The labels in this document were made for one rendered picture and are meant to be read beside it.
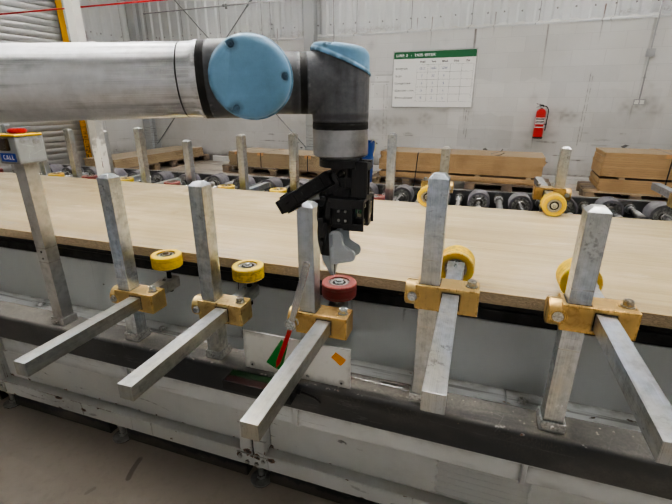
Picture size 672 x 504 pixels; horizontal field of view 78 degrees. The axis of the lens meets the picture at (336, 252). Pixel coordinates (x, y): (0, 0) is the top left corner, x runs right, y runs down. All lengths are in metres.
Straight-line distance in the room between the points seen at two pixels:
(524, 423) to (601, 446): 0.13
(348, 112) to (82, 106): 0.34
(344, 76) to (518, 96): 7.23
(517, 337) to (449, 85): 7.02
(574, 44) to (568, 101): 0.82
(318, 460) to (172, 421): 0.59
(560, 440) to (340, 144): 0.68
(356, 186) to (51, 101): 0.42
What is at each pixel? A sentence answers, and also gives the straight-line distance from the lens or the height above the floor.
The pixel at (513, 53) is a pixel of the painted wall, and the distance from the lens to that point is 7.87.
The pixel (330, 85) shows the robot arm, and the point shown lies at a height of 1.32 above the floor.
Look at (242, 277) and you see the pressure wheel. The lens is 1.04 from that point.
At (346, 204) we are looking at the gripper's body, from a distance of 0.68.
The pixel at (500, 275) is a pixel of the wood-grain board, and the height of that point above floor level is 0.90.
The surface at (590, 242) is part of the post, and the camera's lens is 0.78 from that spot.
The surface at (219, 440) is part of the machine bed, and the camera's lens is 1.66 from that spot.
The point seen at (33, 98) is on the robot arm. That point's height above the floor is 1.30.
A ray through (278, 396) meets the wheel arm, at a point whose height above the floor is 0.86.
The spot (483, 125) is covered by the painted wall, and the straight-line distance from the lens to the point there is 7.86.
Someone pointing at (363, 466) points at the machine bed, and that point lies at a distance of 1.48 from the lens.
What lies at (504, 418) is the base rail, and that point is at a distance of 0.95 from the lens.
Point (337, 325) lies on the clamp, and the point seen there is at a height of 0.86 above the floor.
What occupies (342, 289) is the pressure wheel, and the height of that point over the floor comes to 0.90.
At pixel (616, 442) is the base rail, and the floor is 0.70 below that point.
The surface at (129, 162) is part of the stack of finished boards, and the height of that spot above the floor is 0.23.
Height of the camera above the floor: 1.29
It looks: 20 degrees down
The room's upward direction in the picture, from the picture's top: straight up
